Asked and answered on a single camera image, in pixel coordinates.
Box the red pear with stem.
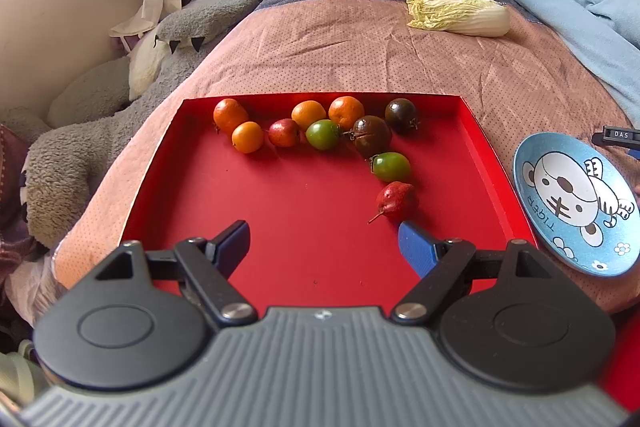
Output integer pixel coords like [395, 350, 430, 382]
[368, 181, 419, 223]

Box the green tomato front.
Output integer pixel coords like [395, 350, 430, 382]
[369, 152, 411, 183]

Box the green tomato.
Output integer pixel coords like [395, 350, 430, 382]
[305, 119, 341, 150]
[369, 152, 411, 183]

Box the small orange kumquat front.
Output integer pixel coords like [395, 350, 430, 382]
[231, 121, 264, 154]

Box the small orange kumquat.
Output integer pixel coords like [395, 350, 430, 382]
[231, 121, 264, 154]
[291, 100, 326, 131]

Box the dark purple tomato large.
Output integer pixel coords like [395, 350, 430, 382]
[349, 115, 392, 159]

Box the small red fruit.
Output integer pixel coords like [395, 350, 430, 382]
[268, 118, 300, 148]

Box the large orange tangerine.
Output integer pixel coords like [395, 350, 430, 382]
[213, 98, 250, 135]

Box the dark purple tomato small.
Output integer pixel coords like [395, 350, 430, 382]
[385, 98, 418, 133]

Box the small orange kumquat back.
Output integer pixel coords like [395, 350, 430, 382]
[291, 100, 326, 131]

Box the blue tiger cartoon plate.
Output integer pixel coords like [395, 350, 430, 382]
[513, 132, 639, 277]

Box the salmon dotted bedspread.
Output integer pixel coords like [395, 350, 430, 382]
[53, 0, 629, 287]

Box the red shallow tray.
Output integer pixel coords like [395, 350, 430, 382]
[122, 94, 533, 310]

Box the napa cabbage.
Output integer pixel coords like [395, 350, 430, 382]
[407, 0, 511, 38]

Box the grey Totoro plush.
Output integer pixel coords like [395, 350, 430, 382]
[1, 0, 262, 248]

